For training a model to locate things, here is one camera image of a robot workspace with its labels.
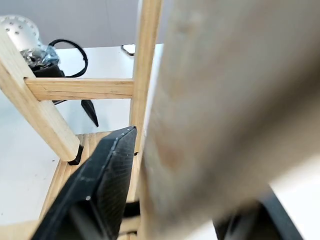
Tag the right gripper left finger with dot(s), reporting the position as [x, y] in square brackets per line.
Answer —
[100, 190]

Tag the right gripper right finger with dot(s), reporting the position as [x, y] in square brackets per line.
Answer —
[252, 225]

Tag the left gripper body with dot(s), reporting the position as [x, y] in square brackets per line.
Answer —
[48, 70]

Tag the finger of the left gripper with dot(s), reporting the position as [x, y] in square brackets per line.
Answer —
[90, 111]

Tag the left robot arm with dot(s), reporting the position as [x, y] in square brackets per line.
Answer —
[21, 32]

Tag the wooden cross bar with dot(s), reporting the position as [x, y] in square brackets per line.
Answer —
[80, 88]

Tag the wooden leg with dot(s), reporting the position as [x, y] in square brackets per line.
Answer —
[37, 110]
[143, 62]

